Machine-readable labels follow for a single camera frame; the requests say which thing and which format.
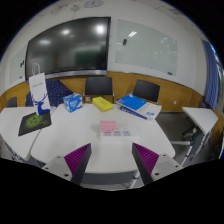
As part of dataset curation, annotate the blue curtain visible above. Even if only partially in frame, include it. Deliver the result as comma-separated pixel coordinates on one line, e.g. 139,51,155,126
202,39,221,111

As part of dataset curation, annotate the white bag with blue deer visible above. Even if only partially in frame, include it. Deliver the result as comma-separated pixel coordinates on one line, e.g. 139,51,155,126
28,63,52,116

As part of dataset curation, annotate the blue notebook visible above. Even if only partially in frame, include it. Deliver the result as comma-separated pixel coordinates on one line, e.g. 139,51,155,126
116,93,149,113

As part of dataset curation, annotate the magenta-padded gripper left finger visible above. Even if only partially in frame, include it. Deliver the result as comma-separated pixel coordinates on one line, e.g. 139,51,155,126
41,143,93,186

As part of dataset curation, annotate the pink charger block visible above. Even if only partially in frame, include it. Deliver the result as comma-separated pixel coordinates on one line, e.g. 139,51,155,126
99,120,117,133

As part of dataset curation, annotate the black chair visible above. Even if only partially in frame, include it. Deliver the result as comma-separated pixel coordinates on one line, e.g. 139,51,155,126
132,79,161,104
83,76,115,104

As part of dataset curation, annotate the blue tissue box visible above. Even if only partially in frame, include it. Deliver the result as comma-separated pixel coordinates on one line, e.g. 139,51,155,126
62,92,84,113

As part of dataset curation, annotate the large black wall display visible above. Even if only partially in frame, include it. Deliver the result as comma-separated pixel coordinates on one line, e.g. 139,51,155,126
24,16,112,81

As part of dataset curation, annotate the white and blue book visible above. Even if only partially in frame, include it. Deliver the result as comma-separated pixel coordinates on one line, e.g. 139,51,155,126
118,101,163,122

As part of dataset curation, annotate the black mouse pad green print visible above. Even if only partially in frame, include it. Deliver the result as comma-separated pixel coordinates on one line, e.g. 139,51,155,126
17,110,53,137

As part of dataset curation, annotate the glass whiteboard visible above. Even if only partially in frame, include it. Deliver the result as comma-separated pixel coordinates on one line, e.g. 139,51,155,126
114,19,179,77

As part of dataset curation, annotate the dark grey chair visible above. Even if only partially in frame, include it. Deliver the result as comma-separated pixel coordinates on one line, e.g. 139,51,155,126
6,96,18,108

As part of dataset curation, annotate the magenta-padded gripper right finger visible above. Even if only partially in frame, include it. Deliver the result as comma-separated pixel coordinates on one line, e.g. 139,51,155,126
131,142,184,186

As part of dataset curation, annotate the yellow box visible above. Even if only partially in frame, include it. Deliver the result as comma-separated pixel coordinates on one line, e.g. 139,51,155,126
91,96,114,112

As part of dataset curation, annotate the white side table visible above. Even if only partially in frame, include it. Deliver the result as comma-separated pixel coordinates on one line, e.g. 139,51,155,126
171,106,219,168

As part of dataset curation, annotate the dark blue dotted chair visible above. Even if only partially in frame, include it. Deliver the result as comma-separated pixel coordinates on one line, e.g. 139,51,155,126
25,79,74,108

